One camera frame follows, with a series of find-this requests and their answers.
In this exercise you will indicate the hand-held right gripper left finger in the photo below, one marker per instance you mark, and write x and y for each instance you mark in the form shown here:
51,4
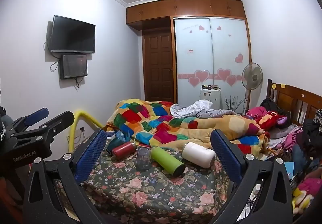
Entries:
90,157

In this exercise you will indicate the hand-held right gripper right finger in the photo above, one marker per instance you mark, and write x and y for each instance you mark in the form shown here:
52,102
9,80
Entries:
226,157

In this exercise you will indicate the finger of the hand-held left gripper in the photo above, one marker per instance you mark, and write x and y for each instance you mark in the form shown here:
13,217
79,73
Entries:
37,115
61,121

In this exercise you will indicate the teal cup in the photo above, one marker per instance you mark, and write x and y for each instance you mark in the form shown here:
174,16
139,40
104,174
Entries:
114,145

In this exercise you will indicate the white bottle cup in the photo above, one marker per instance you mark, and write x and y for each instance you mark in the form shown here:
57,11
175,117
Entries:
198,154

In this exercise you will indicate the red bottle cup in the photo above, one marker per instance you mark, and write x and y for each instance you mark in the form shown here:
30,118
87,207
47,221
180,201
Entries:
123,149

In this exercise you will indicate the clear glass cup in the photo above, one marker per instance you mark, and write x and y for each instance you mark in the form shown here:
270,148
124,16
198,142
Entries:
144,160

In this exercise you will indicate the green bottle cup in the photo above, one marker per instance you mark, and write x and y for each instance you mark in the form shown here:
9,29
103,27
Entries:
166,160

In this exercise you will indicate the yellow bent pipe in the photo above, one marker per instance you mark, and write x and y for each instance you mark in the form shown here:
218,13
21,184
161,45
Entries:
85,117

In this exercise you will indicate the blue patterned cloth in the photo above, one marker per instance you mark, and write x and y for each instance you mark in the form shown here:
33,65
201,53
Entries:
120,136

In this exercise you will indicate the pink cloth bundle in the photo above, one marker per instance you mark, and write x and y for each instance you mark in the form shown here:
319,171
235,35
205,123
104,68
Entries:
254,112

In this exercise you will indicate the dark decorative twigs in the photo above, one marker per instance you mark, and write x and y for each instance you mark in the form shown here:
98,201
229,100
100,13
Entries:
234,104

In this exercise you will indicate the grey white crumpled sheet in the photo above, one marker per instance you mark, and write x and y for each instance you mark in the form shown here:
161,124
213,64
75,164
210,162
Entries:
198,108

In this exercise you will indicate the red plush toy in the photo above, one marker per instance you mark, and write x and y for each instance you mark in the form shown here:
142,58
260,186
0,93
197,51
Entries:
270,118

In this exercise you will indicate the white box appliance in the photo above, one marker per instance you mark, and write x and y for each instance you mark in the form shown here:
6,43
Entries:
210,97

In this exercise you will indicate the black bag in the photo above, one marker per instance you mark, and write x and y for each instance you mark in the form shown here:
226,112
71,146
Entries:
268,104

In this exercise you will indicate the pink clothes pile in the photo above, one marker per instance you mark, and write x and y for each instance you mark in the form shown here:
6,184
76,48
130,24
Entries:
291,137

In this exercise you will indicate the colourful patchwork quilt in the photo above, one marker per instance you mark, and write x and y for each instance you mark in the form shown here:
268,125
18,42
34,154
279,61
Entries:
151,121

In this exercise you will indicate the standing electric fan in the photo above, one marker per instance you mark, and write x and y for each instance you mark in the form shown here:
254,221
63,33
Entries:
252,75

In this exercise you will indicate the yellow white toy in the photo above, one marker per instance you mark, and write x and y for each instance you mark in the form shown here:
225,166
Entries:
301,201

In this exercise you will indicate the wooden bed headboard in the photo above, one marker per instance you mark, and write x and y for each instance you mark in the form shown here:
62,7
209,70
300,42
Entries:
294,99

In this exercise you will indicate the dark clothes pile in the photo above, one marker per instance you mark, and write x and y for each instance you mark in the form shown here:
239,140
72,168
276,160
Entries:
313,131

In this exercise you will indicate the glass wardrobe with heart stickers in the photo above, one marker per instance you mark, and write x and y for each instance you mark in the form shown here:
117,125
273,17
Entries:
211,50

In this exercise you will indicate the brown wooden door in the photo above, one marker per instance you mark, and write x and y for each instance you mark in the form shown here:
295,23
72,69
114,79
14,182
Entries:
158,68

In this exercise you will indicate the wooden overhead cabinet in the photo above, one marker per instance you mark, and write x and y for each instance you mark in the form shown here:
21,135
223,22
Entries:
186,9

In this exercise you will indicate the small wall-mounted black monitor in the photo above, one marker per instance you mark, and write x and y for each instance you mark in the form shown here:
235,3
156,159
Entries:
74,66

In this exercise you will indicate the wall-mounted black television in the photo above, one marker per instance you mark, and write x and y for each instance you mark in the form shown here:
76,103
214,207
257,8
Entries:
72,34

